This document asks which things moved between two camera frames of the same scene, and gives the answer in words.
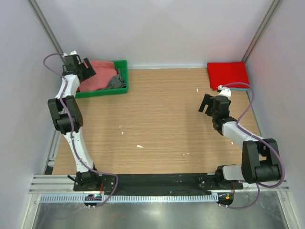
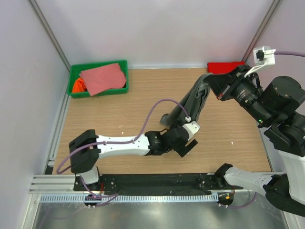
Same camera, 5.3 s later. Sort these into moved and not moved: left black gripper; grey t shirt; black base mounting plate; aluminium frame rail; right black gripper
Moved: right black gripper; left black gripper; grey t shirt
Not moved: black base mounting plate; aluminium frame rail
